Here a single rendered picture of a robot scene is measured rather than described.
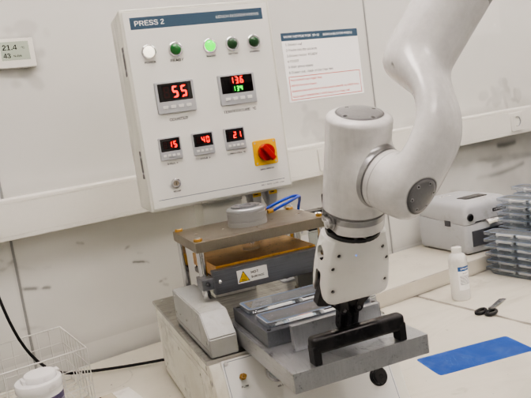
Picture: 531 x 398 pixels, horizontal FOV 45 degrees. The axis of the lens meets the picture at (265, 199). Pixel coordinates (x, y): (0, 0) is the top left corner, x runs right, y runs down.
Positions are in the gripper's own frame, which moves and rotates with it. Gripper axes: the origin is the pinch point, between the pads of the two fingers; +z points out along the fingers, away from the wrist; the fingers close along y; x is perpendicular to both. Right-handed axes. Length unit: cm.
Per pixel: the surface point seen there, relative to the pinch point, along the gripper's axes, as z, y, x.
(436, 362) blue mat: 35, 34, 19
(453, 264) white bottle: 35, 63, 49
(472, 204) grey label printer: 33, 88, 73
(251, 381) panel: 17.9, -10.7, 11.7
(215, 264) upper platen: 6.4, -9.9, 31.6
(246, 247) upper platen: 7.9, -1.4, 37.5
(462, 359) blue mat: 34, 39, 17
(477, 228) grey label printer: 40, 89, 70
